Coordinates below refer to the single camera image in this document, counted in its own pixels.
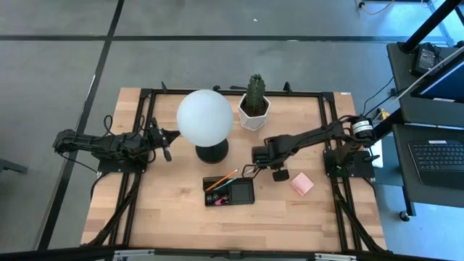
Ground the black computer monitor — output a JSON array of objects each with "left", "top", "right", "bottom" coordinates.
[{"left": 411, "top": 54, "right": 464, "bottom": 104}]

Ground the pink sticky note pad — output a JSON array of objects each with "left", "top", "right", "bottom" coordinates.
[{"left": 290, "top": 172, "right": 315, "bottom": 197}]

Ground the black floor cable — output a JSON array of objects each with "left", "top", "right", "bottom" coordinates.
[{"left": 357, "top": 75, "right": 403, "bottom": 120}]

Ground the beige floor cable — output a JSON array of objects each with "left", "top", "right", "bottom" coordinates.
[{"left": 357, "top": 0, "right": 396, "bottom": 16}]

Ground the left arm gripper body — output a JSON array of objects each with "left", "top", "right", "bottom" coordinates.
[{"left": 143, "top": 126, "right": 162, "bottom": 155}]

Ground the black crossbeam with silver brackets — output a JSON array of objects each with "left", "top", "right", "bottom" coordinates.
[{"left": 0, "top": 246, "right": 464, "bottom": 261}]

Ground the yellow pencil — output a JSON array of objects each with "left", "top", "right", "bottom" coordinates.
[{"left": 204, "top": 168, "right": 239, "bottom": 192}]

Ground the black mesh desk organizer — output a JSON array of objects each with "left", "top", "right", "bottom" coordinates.
[{"left": 202, "top": 175, "right": 256, "bottom": 207}]

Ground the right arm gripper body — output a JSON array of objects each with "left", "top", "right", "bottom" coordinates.
[{"left": 252, "top": 144, "right": 280, "bottom": 170}]

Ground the black aluminium table frame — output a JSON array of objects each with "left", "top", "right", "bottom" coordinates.
[{"left": 81, "top": 81, "right": 387, "bottom": 254}]

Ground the white globe table lamp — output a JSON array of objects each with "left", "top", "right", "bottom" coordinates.
[{"left": 175, "top": 89, "right": 235, "bottom": 165}]

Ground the green cactus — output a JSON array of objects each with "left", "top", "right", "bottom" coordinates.
[{"left": 246, "top": 73, "right": 266, "bottom": 113}]

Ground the white hexagonal plant pot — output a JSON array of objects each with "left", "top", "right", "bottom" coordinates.
[{"left": 237, "top": 93, "right": 272, "bottom": 132}]

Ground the black side table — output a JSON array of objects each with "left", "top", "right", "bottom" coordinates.
[
  {"left": 391, "top": 123, "right": 464, "bottom": 218},
  {"left": 386, "top": 41, "right": 464, "bottom": 128}
]

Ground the black computer keyboard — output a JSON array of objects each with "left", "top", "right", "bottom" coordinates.
[{"left": 407, "top": 139, "right": 464, "bottom": 189}]

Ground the teal pen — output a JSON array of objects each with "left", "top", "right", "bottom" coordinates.
[{"left": 212, "top": 177, "right": 237, "bottom": 191}]

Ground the black power adapter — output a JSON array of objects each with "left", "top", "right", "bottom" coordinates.
[{"left": 411, "top": 43, "right": 442, "bottom": 77}]

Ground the black slanted stand pole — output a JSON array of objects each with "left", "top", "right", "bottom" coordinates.
[{"left": 400, "top": 0, "right": 463, "bottom": 54}]

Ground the dark chair leg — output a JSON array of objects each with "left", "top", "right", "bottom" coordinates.
[{"left": 0, "top": 157, "right": 29, "bottom": 175}]

